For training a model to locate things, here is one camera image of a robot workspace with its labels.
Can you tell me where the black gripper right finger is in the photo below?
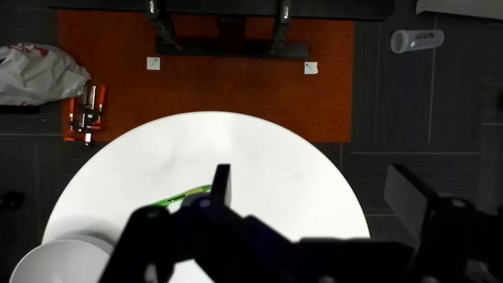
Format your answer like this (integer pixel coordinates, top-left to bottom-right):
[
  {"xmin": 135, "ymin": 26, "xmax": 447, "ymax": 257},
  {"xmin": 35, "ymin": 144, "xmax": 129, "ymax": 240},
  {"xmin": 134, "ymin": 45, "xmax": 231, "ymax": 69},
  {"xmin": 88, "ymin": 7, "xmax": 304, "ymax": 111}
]
[{"xmin": 384, "ymin": 163, "xmax": 447, "ymax": 248}]

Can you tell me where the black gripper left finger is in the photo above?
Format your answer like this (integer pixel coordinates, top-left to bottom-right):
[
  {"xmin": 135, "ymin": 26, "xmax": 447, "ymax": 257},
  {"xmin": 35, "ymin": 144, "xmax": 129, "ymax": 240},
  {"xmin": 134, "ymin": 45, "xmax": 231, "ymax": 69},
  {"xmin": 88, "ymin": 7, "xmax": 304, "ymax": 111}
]
[{"xmin": 209, "ymin": 161, "xmax": 233, "ymax": 210}]

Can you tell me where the green pen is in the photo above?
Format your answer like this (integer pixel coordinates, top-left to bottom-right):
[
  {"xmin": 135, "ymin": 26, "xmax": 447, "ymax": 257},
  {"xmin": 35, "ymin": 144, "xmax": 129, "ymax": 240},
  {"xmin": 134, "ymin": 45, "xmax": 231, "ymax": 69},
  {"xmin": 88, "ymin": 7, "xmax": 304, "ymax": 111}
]
[{"xmin": 159, "ymin": 183, "xmax": 216, "ymax": 212}]

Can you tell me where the brown wooden table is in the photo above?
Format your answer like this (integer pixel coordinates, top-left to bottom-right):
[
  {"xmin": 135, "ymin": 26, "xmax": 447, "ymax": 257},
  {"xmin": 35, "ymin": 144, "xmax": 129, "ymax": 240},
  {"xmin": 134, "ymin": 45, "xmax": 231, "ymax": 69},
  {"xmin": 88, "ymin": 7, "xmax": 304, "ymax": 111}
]
[{"xmin": 55, "ymin": 9, "xmax": 357, "ymax": 144}]

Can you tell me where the white tape square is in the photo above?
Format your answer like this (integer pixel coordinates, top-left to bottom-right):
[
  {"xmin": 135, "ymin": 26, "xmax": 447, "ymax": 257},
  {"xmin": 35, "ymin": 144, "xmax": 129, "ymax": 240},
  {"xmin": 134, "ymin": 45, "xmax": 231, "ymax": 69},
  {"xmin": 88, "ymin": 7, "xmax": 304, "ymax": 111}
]
[
  {"xmin": 145, "ymin": 54, "xmax": 164, "ymax": 72},
  {"xmin": 304, "ymin": 59, "xmax": 321, "ymax": 76}
]

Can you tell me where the white bowl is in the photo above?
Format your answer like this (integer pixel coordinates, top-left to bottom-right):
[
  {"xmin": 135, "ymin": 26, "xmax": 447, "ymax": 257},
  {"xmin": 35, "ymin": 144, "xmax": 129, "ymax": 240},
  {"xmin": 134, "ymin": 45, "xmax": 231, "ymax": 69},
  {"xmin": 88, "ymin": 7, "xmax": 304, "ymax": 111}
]
[{"xmin": 8, "ymin": 237, "xmax": 118, "ymax": 283}]

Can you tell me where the white flat panel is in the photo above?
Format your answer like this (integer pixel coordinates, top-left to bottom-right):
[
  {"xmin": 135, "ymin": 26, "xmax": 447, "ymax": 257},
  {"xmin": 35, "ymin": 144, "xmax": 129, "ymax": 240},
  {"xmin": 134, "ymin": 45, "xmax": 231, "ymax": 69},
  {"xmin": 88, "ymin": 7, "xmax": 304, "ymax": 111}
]
[{"xmin": 415, "ymin": 0, "xmax": 503, "ymax": 21}]

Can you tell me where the white plastic bag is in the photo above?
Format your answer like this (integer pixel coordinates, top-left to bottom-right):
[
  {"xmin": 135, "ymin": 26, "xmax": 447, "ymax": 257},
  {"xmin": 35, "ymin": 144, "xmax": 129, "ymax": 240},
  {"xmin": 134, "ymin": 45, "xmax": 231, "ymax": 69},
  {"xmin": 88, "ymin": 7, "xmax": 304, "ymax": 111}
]
[{"xmin": 0, "ymin": 42, "xmax": 91, "ymax": 106}]

